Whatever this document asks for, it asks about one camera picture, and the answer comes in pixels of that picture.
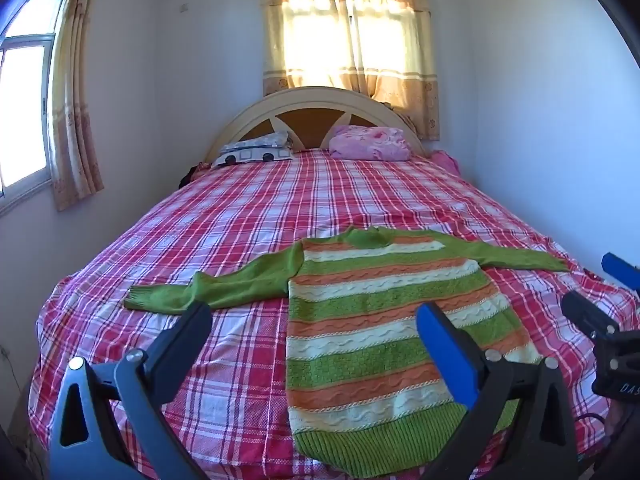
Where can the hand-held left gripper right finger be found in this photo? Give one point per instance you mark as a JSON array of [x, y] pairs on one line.
[[440, 350]]

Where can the dark cloth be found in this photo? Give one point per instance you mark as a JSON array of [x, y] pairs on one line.
[[187, 177]]

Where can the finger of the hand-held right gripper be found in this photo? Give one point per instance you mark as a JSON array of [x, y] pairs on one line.
[[582, 310], [622, 271]]

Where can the orange beige window curtain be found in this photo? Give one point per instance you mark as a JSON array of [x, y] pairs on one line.
[[395, 95]]

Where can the cream wooden bed headboard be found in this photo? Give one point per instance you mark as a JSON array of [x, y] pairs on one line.
[[305, 120]]

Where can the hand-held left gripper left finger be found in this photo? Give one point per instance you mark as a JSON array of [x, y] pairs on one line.
[[192, 330]]

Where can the pink pillow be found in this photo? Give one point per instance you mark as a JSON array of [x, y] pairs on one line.
[[370, 142]]

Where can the beige side window curtain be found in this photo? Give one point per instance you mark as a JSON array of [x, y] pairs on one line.
[[75, 135]]

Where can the red plaid bed sheet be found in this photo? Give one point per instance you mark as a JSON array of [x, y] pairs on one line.
[[300, 200]]

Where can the side window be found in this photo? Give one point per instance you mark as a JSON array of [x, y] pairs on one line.
[[25, 110]]

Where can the green orange striped sweater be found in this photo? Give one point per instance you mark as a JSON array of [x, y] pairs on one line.
[[375, 310]]

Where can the pink cloth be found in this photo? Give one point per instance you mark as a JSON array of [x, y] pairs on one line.
[[445, 160]]

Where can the white patterned pillow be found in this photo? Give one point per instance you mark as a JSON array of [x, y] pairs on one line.
[[255, 150]]

